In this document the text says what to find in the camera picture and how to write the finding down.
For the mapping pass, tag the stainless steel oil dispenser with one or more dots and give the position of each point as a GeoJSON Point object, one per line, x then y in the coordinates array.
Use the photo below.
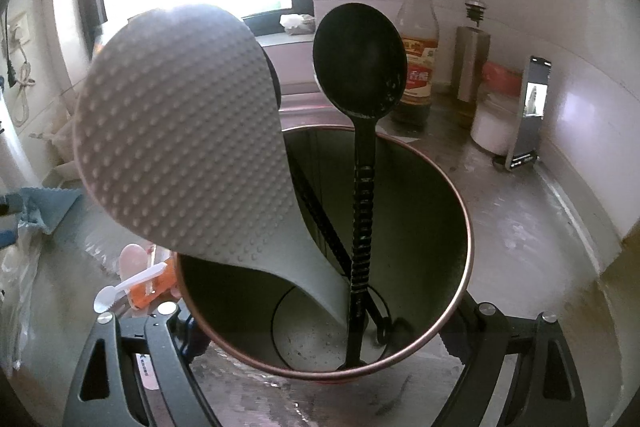
{"type": "Point", "coordinates": [472, 67]}

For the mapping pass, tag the dark metal utensil pot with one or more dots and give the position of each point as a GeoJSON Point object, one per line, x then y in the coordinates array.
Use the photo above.
{"type": "Point", "coordinates": [430, 207]}

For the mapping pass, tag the black ladle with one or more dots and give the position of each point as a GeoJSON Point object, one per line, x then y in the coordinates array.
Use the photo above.
{"type": "Point", "coordinates": [325, 227]}

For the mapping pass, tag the blue cloth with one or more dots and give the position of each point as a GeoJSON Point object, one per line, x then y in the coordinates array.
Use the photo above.
{"type": "Point", "coordinates": [47, 207]}

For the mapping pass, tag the clear plastic bag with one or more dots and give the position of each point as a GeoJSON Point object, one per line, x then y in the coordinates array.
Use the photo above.
{"type": "Point", "coordinates": [17, 287]}

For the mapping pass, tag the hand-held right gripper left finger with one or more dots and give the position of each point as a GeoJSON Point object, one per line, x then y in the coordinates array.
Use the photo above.
{"type": "Point", "coordinates": [192, 332]}

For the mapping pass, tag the orange peeler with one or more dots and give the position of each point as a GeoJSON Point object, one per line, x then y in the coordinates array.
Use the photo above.
{"type": "Point", "coordinates": [150, 289]}

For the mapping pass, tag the white jar red lid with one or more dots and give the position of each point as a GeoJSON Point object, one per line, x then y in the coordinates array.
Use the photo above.
{"type": "Point", "coordinates": [492, 127]}

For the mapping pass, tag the white dotted rice paddle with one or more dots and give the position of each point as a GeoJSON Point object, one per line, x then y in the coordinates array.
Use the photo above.
{"type": "Point", "coordinates": [175, 132]}

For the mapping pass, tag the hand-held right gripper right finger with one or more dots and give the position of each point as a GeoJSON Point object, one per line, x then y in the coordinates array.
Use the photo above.
{"type": "Point", "coordinates": [457, 332]}

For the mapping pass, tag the smartphone on stand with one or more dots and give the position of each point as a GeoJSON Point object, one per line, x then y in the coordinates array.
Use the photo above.
{"type": "Point", "coordinates": [532, 107]}

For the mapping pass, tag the black plug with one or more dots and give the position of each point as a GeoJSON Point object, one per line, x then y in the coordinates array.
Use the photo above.
{"type": "Point", "coordinates": [10, 72]}

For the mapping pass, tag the vinegar bottle yellow cap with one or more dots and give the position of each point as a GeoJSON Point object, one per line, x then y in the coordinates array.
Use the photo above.
{"type": "Point", "coordinates": [417, 72]}

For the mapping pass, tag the black spoon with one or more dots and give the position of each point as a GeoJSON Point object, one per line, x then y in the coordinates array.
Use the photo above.
{"type": "Point", "coordinates": [357, 57]}

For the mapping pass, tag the wall socket with plugs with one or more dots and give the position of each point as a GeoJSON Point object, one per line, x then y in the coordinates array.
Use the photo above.
{"type": "Point", "coordinates": [19, 29]}

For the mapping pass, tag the crumpled white tissue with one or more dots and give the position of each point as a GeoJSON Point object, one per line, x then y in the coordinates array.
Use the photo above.
{"type": "Point", "coordinates": [297, 23]}

